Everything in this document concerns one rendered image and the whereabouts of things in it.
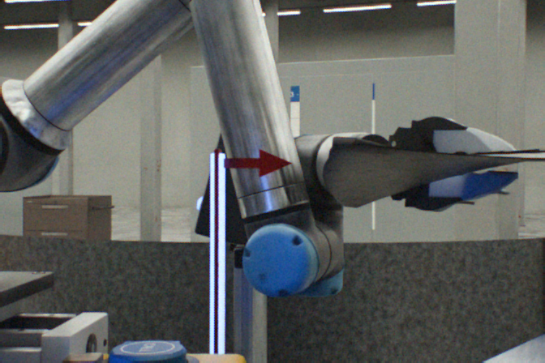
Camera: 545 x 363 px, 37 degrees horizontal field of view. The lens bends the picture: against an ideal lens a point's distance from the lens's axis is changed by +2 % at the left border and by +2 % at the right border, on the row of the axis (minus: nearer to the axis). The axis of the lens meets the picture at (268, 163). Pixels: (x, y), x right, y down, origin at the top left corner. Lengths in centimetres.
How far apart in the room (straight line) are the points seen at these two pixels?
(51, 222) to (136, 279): 496
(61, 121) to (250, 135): 33
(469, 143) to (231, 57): 26
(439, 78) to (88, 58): 572
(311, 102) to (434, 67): 103
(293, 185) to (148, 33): 31
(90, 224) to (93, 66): 627
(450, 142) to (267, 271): 22
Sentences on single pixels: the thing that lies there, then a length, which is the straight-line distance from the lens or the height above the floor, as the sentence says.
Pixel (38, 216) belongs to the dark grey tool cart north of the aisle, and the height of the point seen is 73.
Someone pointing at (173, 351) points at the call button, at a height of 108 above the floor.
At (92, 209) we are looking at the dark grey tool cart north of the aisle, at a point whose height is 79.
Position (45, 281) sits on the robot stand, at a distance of 109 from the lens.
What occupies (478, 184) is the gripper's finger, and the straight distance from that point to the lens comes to 77.
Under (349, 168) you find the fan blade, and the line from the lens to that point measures 66.
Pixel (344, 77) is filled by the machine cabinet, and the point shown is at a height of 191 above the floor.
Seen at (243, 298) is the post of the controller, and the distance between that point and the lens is 122.
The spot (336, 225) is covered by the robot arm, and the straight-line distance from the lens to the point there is 97.
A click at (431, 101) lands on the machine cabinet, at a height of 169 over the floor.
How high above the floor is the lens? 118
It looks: level
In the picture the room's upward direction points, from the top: straight up
